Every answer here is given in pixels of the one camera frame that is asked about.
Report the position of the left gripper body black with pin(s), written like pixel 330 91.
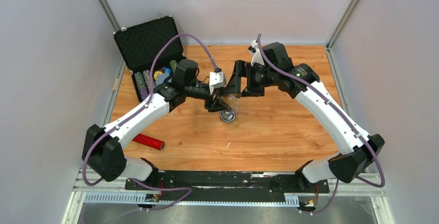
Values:
pixel 208 101

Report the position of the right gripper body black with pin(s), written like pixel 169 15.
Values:
pixel 256 76

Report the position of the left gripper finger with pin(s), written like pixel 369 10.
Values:
pixel 216 105
pixel 222 93

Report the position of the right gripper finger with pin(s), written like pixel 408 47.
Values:
pixel 239 72
pixel 252 92

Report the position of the clear pill bottle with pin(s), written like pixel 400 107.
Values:
pixel 231 101

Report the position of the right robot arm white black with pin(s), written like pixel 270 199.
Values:
pixel 271 66

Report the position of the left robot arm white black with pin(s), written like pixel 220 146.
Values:
pixel 103 146

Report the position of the pink green chip stack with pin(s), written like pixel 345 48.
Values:
pixel 173 65

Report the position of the blue playing card deck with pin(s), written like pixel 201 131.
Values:
pixel 163 78

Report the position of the yellow dealer button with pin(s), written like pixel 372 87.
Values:
pixel 157 74

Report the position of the purple chip stack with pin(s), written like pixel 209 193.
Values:
pixel 149 81

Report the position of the red glitter tube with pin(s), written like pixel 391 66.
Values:
pixel 149 141

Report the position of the black poker chip case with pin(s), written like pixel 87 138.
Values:
pixel 139 44

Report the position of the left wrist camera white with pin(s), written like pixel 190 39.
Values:
pixel 216 80

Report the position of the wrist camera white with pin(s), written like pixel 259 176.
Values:
pixel 216 80
pixel 256 54

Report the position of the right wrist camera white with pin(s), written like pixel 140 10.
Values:
pixel 256 54

